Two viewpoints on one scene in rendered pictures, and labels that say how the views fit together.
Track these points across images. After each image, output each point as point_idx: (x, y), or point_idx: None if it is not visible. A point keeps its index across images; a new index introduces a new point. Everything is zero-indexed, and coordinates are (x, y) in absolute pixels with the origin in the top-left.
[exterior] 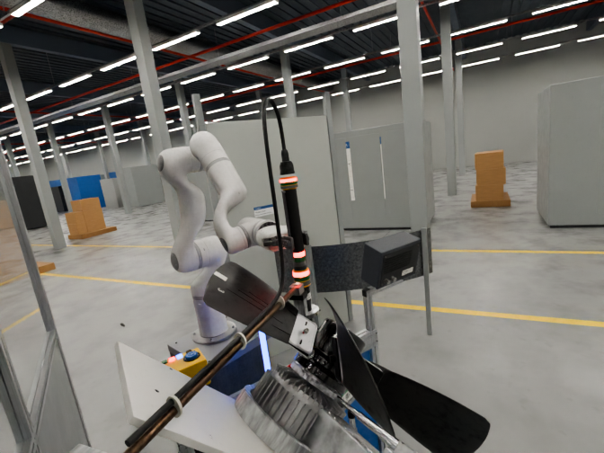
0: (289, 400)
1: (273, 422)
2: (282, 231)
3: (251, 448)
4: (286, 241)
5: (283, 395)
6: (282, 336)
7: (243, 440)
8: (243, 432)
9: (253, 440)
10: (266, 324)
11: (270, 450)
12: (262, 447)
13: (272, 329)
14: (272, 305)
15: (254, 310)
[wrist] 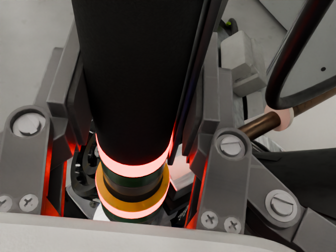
0: (251, 142)
1: (276, 144)
2: (143, 237)
3: (319, 116)
4: (231, 75)
5: (257, 150)
6: (253, 153)
7: (329, 121)
8: (322, 144)
9: (306, 139)
10: (295, 156)
11: (281, 141)
12: (294, 138)
13: (278, 154)
14: (313, 85)
15: (334, 167)
